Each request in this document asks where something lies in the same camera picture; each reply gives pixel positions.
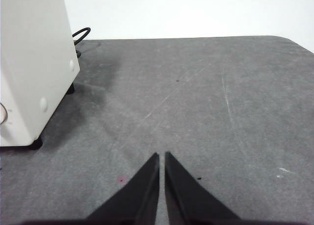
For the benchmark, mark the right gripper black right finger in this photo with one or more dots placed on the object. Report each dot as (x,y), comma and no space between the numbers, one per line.
(186,203)

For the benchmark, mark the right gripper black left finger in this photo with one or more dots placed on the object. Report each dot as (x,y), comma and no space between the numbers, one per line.
(137,200)

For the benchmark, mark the beige oven timer knob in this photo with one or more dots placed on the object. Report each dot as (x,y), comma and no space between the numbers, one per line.
(3,113)

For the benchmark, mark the cream Toshiba toaster oven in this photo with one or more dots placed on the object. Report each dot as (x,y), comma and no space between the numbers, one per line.
(34,63)

